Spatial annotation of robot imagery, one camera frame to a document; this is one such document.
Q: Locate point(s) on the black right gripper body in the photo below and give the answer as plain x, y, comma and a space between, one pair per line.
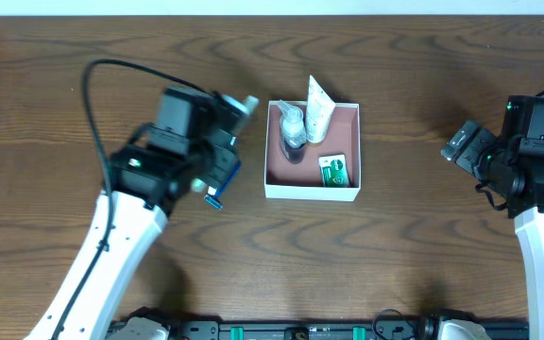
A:
464, 147

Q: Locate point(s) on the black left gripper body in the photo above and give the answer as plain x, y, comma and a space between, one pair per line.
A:
225, 163

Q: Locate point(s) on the green white toothbrush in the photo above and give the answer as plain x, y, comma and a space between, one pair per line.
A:
228, 117

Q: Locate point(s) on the clear pump bottle dark liquid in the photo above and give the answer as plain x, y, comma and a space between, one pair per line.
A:
293, 135

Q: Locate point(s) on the white lotion tube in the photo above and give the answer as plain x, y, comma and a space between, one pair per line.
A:
319, 110

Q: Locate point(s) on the green soap packet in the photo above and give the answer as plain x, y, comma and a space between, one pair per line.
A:
334, 171

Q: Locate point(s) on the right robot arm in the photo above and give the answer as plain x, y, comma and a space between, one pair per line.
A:
513, 183

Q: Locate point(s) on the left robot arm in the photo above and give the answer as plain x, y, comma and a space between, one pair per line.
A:
192, 143

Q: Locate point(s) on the blue disposable razor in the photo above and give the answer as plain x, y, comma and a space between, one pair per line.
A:
213, 200

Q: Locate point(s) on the white box with pink interior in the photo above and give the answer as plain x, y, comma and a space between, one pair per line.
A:
303, 180

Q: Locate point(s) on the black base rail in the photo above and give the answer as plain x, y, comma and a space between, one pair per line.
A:
388, 324

